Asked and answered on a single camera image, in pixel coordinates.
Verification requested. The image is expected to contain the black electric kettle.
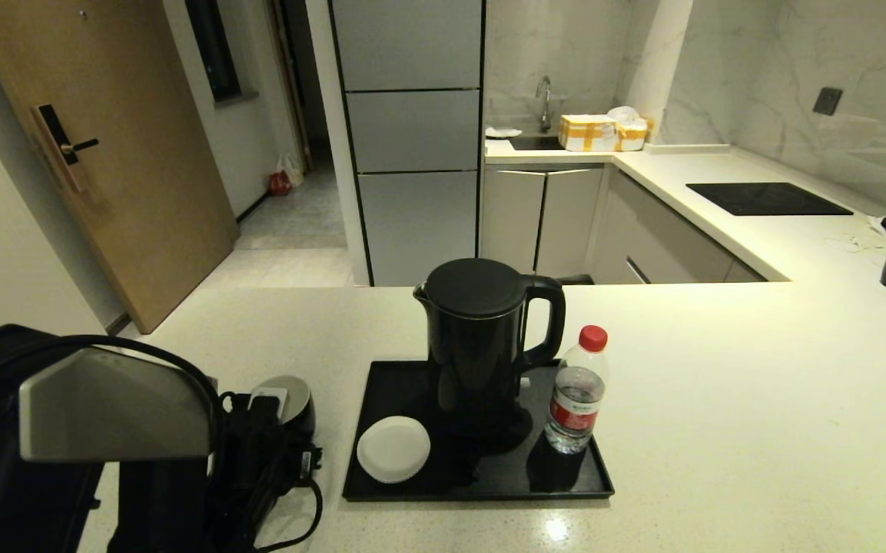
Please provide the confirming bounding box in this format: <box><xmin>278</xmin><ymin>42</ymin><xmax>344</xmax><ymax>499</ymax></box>
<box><xmin>413</xmin><ymin>258</ymin><xmax>566</xmax><ymax>440</ymax></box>

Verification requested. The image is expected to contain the clear plastic water bottle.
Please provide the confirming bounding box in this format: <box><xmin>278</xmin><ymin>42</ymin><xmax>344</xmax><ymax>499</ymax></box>
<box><xmin>544</xmin><ymin>325</ymin><xmax>609</xmax><ymax>455</ymax></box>

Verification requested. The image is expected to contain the round white coaster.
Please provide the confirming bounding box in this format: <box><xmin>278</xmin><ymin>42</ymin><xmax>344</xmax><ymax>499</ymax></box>
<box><xmin>357</xmin><ymin>416</ymin><xmax>432</xmax><ymax>484</ymax></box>

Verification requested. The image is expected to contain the white shopping bag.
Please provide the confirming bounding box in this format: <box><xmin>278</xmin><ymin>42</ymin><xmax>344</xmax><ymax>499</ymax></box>
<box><xmin>277</xmin><ymin>155</ymin><xmax>306</xmax><ymax>189</ymax></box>

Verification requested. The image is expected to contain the brown wooden door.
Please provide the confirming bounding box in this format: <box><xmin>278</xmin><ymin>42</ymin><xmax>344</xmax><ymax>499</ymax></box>
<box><xmin>0</xmin><ymin>0</ymin><xmax>240</xmax><ymax>334</ymax></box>

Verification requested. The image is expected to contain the white side cabinet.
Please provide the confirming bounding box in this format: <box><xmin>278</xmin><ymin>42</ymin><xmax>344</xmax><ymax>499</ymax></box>
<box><xmin>0</xmin><ymin>135</ymin><xmax>107</xmax><ymax>354</ymax></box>

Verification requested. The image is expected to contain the black rectangular tray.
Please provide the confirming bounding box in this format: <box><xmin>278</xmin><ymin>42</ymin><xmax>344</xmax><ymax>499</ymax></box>
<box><xmin>343</xmin><ymin>359</ymin><xmax>616</xmax><ymax>502</ymax></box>

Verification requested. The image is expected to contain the tall grey cabinet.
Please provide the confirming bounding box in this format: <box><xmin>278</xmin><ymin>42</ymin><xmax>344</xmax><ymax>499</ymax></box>
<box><xmin>329</xmin><ymin>0</ymin><xmax>486</xmax><ymax>287</ymax></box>

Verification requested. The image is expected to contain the grey sink base cabinet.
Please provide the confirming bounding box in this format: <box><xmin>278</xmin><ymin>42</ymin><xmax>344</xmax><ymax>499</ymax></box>
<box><xmin>481</xmin><ymin>166</ymin><xmax>605</xmax><ymax>280</ymax></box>

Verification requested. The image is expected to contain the black electronic door lock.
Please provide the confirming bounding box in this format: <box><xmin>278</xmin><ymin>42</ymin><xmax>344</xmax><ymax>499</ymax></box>
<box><xmin>31</xmin><ymin>104</ymin><xmax>101</xmax><ymax>193</ymax></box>

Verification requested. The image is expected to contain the dark window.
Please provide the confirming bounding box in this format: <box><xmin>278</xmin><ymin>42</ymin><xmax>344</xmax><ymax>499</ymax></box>
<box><xmin>185</xmin><ymin>0</ymin><xmax>244</xmax><ymax>103</ymax></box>

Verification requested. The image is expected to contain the chrome sink faucet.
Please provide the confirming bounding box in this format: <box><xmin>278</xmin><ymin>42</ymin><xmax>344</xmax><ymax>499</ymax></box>
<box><xmin>536</xmin><ymin>75</ymin><xmax>554</xmax><ymax>134</ymax></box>

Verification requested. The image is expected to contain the large box with yellow tape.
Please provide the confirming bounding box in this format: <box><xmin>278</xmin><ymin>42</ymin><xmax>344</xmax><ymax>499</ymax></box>
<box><xmin>559</xmin><ymin>114</ymin><xmax>617</xmax><ymax>152</ymax></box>

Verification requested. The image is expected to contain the grey counter drawer cabinet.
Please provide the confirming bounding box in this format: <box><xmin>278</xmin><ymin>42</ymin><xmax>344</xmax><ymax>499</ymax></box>
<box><xmin>589</xmin><ymin>167</ymin><xmax>768</xmax><ymax>284</ymax></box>

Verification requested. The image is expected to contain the small box with yellow tape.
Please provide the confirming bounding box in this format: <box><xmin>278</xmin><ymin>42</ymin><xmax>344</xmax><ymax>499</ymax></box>
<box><xmin>615</xmin><ymin>118</ymin><xmax>655</xmax><ymax>151</ymax></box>

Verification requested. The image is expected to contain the black induction cooktop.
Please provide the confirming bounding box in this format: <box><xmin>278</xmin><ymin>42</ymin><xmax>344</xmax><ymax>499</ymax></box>
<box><xmin>686</xmin><ymin>182</ymin><xmax>855</xmax><ymax>217</ymax></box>

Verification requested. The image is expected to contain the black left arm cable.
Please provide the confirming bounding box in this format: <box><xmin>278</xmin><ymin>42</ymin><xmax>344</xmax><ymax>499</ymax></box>
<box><xmin>220</xmin><ymin>390</ymin><xmax>326</xmax><ymax>553</ymax></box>

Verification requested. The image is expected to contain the black power cord with plug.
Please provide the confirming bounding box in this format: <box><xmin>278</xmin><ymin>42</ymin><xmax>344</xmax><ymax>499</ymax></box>
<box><xmin>454</xmin><ymin>449</ymin><xmax>491</xmax><ymax>492</ymax></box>

